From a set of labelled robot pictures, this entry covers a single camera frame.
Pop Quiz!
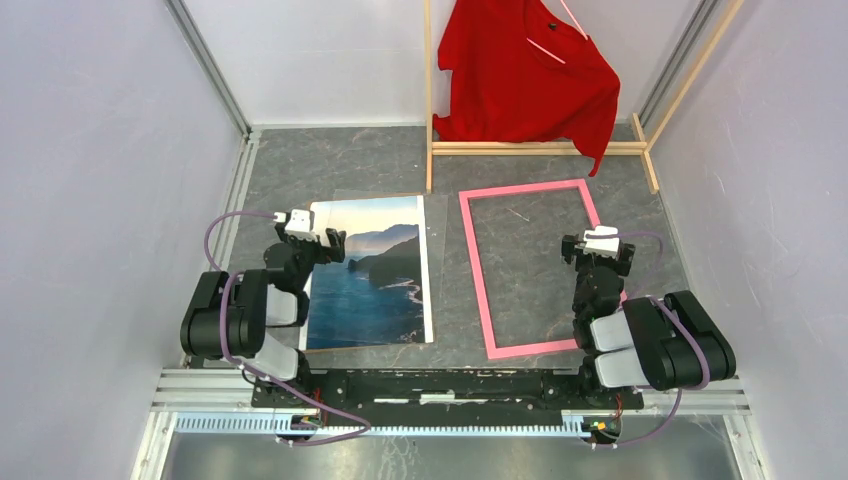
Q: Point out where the pink wooden picture frame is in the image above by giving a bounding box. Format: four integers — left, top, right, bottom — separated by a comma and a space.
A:
458, 179, 601, 360

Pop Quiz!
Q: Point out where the aluminium rail frame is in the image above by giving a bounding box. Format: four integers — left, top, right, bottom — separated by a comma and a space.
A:
129, 0, 770, 480

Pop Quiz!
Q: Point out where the coastal landscape photo board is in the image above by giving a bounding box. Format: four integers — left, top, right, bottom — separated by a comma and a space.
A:
298, 193, 435, 352

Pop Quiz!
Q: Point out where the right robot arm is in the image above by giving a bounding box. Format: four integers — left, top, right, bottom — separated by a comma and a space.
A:
561, 227, 737, 408

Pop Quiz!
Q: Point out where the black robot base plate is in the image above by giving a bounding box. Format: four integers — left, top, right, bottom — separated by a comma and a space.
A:
250, 368, 645, 429

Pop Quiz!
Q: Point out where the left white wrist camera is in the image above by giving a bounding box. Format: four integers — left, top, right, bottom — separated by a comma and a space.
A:
273, 209, 319, 242

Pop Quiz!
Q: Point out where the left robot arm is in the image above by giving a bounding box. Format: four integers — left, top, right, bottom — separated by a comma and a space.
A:
180, 226, 347, 408

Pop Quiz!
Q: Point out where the white slotted cable duct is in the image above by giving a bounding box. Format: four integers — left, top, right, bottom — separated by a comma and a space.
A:
175, 412, 590, 439

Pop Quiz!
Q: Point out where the red t-shirt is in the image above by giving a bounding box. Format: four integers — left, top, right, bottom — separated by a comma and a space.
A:
433, 0, 621, 176

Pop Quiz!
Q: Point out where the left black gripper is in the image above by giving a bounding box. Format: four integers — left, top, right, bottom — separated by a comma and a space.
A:
275, 223, 345, 291

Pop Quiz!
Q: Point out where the wooden clothes rack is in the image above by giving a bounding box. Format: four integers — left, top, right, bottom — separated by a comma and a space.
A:
423, 0, 744, 195

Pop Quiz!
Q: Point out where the pink clothes hanger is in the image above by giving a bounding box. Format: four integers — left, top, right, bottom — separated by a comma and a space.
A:
522, 1, 590, 66

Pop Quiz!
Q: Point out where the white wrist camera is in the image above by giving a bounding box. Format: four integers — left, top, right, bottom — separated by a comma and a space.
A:
273, 209, 319, 242
577, 225, 621, 258

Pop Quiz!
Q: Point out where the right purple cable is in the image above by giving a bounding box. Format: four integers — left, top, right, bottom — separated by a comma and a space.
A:
585, 231, 711, 450

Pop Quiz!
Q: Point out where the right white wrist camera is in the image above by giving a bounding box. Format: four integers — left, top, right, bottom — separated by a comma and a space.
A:
577, 225, 621, 258

